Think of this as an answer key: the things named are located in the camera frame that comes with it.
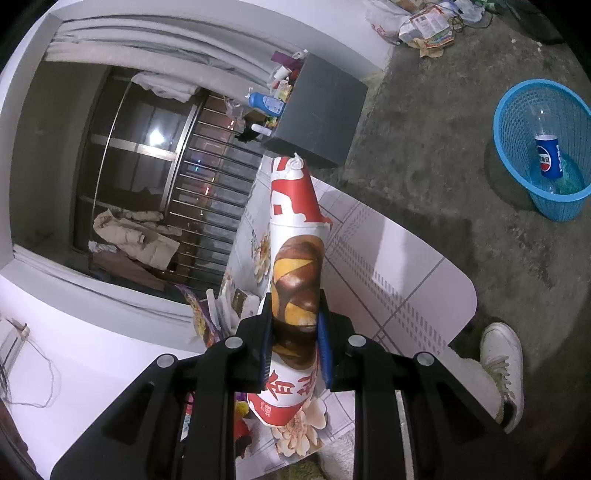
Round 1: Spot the beige jacket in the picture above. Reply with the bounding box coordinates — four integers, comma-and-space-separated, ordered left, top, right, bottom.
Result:
92, 209, 182, 273

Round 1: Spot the blue detergent bottle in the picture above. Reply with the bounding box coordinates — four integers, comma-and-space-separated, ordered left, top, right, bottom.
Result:
247, 90, 287, 117

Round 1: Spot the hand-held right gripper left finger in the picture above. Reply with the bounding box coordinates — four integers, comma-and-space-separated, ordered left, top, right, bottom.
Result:
50, 295, 275, 480

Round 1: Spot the metal window railing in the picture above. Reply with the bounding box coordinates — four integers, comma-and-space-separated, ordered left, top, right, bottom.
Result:
157, 95, 265, 296

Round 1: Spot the person's white trouser leg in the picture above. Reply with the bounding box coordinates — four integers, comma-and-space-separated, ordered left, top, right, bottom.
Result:
438, 346, 504, 418

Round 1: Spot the grey cabinet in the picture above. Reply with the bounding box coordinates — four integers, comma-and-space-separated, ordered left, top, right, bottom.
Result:
261, 53, 369, 169

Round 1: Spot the blue label cola bottle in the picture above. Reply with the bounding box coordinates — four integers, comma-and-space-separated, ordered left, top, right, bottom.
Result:
531, 104, 565, 192

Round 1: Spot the white patterned table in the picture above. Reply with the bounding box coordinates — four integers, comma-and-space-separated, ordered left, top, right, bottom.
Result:
178, 157, 478, 480

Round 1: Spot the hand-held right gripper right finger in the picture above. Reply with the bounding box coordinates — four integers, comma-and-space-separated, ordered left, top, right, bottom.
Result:
315, 293, 539, 480

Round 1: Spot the person's white shoe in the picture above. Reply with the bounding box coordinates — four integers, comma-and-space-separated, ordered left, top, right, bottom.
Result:
479, 322, 525, 435

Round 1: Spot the pile of bags and papers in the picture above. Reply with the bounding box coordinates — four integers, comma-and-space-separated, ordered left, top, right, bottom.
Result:
365, 0, 459, 58

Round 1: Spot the blue plastic mesh basket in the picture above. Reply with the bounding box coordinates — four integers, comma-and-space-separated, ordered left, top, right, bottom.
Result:
493, 79, 591, 221

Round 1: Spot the grey curtain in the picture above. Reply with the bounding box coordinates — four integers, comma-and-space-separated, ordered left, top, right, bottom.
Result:
44, 14, 296, 103

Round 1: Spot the white cardboard box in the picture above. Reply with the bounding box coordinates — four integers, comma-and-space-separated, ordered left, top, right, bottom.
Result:
230, 288, 260, 320

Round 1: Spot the red white snack bag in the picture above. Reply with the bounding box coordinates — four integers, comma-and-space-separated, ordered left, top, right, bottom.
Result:
247, 154, 334, 428

